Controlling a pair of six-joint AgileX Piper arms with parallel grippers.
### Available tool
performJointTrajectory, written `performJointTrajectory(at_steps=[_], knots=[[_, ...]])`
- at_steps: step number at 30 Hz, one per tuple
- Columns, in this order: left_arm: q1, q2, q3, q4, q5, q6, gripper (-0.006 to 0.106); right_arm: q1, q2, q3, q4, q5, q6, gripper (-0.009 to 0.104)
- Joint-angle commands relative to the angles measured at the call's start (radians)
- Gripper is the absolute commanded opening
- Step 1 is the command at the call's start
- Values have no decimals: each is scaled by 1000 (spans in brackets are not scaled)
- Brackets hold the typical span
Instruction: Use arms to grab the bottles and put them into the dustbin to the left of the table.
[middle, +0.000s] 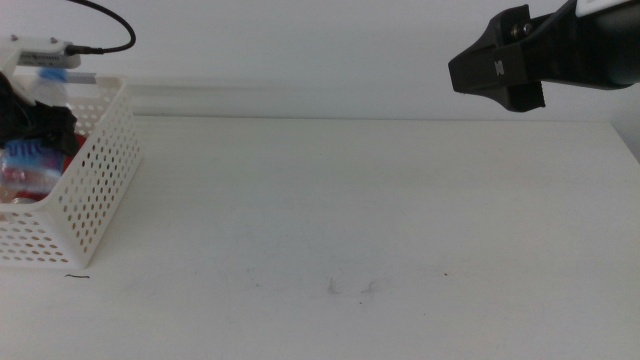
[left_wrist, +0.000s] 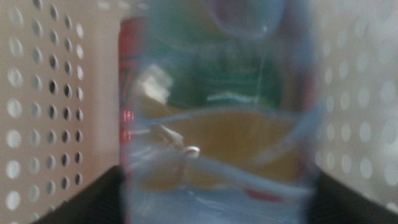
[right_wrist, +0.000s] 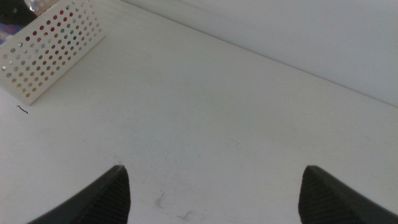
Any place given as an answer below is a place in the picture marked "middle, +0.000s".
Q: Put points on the white perforated plastic basket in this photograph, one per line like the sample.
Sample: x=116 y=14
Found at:
x=95 y=170

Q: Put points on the clear water bottle blue cap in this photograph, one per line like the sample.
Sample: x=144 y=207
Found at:
x=30 y=155

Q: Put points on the red cola can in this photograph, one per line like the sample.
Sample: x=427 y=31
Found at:
x=79 y=142

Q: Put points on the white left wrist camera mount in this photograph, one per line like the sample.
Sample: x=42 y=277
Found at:
x=30 y=45

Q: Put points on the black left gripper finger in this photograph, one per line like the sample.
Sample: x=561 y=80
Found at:
x=62 y=130

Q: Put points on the short black thread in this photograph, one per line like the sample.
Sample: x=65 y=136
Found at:
x=79 y=276

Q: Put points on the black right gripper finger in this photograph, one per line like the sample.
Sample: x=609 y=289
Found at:
x=527 y=97
x=490 y=60

